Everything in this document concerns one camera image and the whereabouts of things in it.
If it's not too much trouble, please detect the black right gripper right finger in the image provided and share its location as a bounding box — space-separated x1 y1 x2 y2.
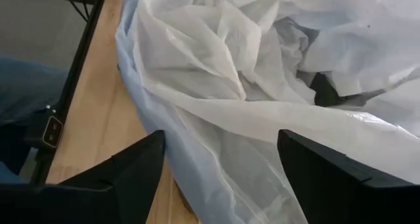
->
277 129 420 224

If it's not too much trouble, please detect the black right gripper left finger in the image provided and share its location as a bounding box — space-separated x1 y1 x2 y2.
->
0 129 166 224

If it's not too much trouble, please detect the black aluminium table frame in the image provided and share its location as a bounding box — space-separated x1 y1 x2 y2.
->
0 0 110 185

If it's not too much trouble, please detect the white plastic trash bag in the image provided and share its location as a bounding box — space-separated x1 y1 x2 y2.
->
114 0 420 224

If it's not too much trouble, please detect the black floor mat orange-striped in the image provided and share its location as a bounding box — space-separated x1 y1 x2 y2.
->
0 55 69 126

